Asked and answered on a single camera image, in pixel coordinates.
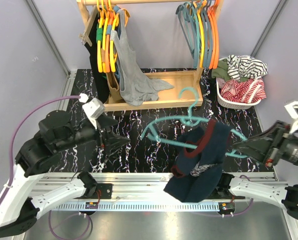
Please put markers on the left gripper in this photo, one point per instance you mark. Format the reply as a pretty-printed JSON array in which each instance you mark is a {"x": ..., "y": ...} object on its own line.
[{"x": 113, "y": 142}]

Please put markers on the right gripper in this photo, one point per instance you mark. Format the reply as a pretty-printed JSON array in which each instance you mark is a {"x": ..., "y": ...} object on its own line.
[{"x": 265, "y": 147}]

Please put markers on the red striped tank top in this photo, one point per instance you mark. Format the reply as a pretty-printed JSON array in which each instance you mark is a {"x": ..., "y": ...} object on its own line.
[{"x": 247, "y": 92}]

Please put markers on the navy garment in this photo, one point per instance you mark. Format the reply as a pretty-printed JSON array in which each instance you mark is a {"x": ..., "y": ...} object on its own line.
[{"x": 197, "y": 172}]

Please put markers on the black white striped tank top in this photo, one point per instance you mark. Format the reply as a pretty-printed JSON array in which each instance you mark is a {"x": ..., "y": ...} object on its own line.
[{"x": 245, "y": 66}]

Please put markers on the blue grey hanger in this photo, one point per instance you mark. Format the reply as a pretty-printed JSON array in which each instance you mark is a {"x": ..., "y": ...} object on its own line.
[{"x": 179, "y": 13}]

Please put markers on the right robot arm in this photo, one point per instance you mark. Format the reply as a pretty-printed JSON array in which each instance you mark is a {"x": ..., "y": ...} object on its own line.
[{"x": 282, "y": 196}]

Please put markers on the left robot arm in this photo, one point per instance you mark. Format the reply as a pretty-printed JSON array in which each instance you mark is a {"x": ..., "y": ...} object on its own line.
[{"x": 18, "y": 210}]

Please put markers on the grey tank top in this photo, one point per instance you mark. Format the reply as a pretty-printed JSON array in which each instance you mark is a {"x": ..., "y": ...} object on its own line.
[{"x": 134, "y": 86}]

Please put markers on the yellow hanger left group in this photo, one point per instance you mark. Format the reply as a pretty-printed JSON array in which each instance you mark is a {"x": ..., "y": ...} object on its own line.
[{"x": 103, "y": 9}]

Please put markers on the orange empty hanger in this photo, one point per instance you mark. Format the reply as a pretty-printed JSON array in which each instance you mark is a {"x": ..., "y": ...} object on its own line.
[{"x": 211, "y": 12}]

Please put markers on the tan garment on rack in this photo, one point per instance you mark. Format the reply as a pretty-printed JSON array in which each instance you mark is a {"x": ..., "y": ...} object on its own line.
[{"x": 114, "y": 89}]

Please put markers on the black marble mat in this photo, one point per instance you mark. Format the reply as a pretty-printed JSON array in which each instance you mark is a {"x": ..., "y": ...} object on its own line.
[{"x": 145, "y": 156}]

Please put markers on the black garment on rack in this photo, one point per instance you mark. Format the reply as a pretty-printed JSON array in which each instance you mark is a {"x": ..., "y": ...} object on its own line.
[{"x": 100, "y": 80}]

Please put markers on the white laundry basket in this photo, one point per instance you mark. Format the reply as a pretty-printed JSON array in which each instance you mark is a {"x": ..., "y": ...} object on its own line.
[{"x": 232, "y": 105}]

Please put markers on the olive green shirt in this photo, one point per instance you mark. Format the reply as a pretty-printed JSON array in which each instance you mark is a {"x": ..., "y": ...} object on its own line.
[{"x": 221, "y": 71}]

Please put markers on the wooden clothes rack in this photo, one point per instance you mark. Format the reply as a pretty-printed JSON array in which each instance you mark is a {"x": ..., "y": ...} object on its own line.
[{"x": 186, "y": 91}]

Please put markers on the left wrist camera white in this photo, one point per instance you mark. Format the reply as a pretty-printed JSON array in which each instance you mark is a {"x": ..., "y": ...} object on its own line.
[{"x": 92, "y": 108}]

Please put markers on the aluminium rail base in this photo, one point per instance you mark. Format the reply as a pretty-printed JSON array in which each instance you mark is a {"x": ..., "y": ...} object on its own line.
[{"x": 144, "y": 192}]

